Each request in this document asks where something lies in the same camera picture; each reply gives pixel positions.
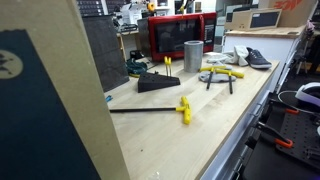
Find grey metal tin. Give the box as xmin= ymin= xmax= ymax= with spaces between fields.
xmin=183 ymin=40 xmax=204 ymax=74

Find black wedge tool holder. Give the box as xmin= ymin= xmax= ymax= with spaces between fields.
xmin=137 ymin=71 xmax=181 ymax=94

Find red and black microwave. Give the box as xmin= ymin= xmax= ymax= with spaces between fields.
xmin=137 ymin=12 xmax=218 ymax=63

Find wooden shelf unit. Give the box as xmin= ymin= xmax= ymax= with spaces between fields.
xmin=115 ymin=29 xmax=141 ymax=63

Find dark grey panel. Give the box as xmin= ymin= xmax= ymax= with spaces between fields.
xmin=82 ymin=14 xmax=130 ymax=93

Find white cloth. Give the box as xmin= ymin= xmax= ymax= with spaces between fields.
xmin=206 ymin=45 xmax=250 ymax=67

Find grey canvas shoe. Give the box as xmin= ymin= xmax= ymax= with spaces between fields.
xmin=245 ymin=47 xmax=273 ymax=70

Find black parts bin rack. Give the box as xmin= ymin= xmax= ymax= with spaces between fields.
xmin=76 ymin=0 xmax=128 ymax=18

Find big cardboard box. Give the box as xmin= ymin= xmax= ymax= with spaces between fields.
xmin=0 ymin=0 xmax=131 ymax=180

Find white counter wooden top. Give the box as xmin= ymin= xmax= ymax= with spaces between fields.
xmin=223 ymin=25 xmax=306 ymax=93

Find black perforated mounting board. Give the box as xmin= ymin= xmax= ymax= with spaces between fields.
xmin=275 ymin=111 xmax=320 ymax=171

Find white robot body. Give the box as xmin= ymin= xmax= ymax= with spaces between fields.
xmin=294 ymin=82 xmax=320 ymax=108

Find cardboard box red print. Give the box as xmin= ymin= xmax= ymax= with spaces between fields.
xmin=258 ymin=0 xmax=318 ymax=28

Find green coiled cable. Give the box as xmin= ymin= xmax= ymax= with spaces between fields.
xmin=125 ymin=59 xmax=148 ymax=78

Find large yellow T-handle hex key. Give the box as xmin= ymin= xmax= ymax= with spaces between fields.
xmin=109 ymin=95 xmax=193 ymax=126

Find medium yellow T-handle hex key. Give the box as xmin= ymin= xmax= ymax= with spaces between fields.
xmin=215 ymin=68 xmax=245 ymax=95
xmin=199 ymin=65 xmax=228 ymax=90

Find yellow handled pliers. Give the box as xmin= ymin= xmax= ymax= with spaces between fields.
xmin=198 ymin=70 xmax=237 ymax=83

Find white headset cable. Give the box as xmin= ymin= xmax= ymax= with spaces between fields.
xmin=277 ymin=89 xmax=320 ymax=116

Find black clamp orange handle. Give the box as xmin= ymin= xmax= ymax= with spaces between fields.
xmin=269 ymin=99 xmax=300 ymax=116
xmin=256 ymin=121 xmax=295 ymax=149

